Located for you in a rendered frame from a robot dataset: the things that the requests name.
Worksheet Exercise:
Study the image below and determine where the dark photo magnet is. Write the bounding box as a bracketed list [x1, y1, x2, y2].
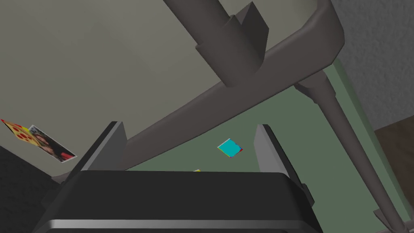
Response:
[28, 125, 78, 163]

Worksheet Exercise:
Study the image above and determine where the yellow red pizza magnet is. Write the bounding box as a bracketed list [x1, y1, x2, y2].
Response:
[0, 119, 42, 147]

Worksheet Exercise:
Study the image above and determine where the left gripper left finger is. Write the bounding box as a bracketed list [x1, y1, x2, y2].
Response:
[61, 121, 129, 184]

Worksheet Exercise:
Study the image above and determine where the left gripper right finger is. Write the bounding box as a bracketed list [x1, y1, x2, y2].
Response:
[253, 124, 308, 190]

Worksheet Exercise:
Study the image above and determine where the beige fridge door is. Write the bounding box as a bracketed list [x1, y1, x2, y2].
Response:
[0, 0, 319, 178]

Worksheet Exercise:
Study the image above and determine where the cyan square magnet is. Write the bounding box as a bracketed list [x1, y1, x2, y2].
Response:
[217, 138, 243, 159]

